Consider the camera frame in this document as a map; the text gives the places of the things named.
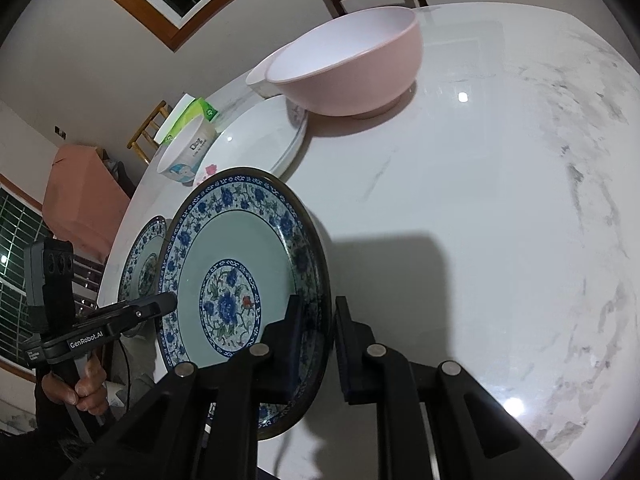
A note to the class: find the pink cloth cover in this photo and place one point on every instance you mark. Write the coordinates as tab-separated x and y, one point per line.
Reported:
80	195

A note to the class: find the blue floral ceramic plate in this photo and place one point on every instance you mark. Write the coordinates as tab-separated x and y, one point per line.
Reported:
142	260
240	230

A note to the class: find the white bowl with rabbit print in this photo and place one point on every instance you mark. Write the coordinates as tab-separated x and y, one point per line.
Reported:
185	155

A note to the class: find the wooden framed window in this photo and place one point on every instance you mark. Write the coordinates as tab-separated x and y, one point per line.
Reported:
20	260
160	20

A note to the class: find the large pink bowl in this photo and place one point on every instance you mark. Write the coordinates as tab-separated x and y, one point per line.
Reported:
350	85

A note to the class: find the plain white bowl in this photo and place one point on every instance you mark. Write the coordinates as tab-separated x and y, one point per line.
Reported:
257	80

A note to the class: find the white plate with pink flowers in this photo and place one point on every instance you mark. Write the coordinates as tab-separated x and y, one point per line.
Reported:
255	135

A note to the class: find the wall switch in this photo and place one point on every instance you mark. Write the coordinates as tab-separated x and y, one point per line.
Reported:
61	132

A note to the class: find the bamboo chair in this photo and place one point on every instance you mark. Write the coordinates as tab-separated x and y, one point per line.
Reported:
159	110

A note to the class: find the person's left hand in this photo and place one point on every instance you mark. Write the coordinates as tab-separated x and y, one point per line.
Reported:
90	385

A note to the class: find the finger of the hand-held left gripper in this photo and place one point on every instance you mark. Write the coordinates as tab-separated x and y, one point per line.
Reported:
155	304

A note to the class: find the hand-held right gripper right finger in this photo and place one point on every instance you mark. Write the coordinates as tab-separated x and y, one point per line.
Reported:
344	355

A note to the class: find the green tissue box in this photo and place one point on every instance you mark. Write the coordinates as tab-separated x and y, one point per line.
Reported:
202	109

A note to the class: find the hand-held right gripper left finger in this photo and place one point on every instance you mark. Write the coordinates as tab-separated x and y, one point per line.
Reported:
295	345

